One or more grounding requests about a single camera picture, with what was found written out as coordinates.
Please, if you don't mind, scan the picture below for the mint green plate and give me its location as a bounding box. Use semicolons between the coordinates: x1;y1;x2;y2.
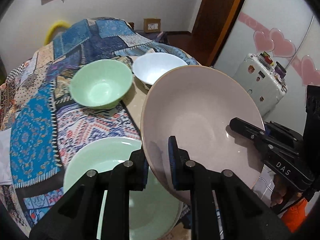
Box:
63;137;182;239

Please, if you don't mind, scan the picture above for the large pink bowl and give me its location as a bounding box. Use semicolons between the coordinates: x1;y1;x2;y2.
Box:
140;66;264;204

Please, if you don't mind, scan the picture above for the green bowl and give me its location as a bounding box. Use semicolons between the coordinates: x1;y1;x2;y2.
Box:
69;60;133;109

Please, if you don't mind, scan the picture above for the white patterned bowl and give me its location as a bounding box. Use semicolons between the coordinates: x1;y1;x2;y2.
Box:
132;53;187;86

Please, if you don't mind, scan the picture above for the orange sleeve forearm right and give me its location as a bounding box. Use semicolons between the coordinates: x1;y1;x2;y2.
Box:
281;198;308;233

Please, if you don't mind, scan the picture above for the person's right hand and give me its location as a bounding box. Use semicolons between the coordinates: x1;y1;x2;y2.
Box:
271;174;287;207

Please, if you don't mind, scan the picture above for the white plate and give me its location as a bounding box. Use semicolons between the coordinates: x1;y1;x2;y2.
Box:
159;201;183;239

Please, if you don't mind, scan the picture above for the patchwork patterned tablecloth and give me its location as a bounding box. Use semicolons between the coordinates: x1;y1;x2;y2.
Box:
1;17;197;237

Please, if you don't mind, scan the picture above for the white folded cloth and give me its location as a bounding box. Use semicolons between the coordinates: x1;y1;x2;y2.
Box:
0;129;12;186

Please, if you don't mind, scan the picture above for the small cardboard box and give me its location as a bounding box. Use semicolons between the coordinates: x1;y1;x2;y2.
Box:
144;18;161;33

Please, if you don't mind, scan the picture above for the yellow hoop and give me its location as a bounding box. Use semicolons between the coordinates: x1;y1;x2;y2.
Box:
44;21;71;46

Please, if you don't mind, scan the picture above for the brown wooden door frame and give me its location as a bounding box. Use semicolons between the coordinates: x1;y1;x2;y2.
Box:
190;0;245;66

